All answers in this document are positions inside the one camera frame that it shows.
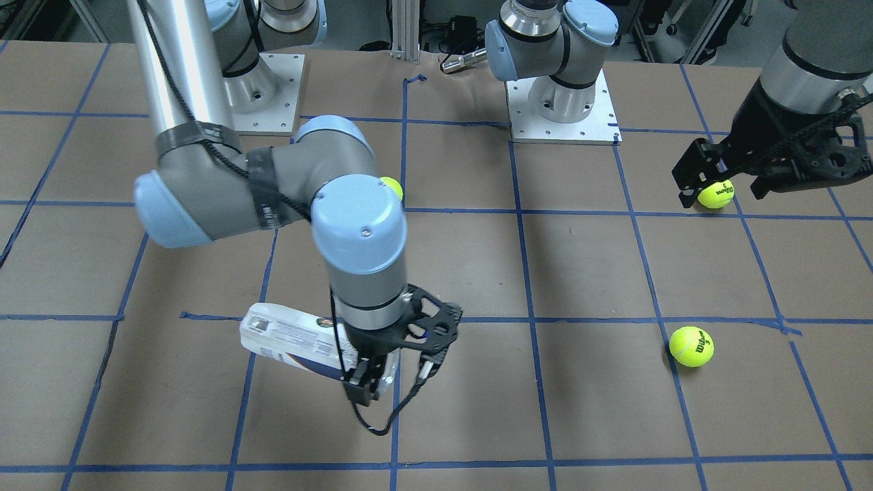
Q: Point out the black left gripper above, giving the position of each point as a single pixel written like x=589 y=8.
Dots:
x=756 y=121

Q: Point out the Head tennis ball centre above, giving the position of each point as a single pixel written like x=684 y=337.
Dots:
x=394 y=185

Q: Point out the silver metal cylinder tool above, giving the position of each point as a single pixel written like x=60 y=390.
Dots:
x=456 y=63

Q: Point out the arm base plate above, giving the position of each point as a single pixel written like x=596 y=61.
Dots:
x=264 y=101
x=542 y=112

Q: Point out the white Wilson tennis ball can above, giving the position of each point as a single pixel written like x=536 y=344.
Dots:
x=297 y=338

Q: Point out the black box behind table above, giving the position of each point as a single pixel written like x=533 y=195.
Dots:
x=462 y=30

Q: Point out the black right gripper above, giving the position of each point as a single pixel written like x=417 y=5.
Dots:
x=369 y=345

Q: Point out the aluminium extrusion post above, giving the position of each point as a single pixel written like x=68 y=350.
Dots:
x=405 y=29

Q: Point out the Wilson tennis ball near front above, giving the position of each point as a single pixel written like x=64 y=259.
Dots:
x=691 y=346

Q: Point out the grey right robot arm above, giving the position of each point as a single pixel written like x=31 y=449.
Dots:
x=205 y=188

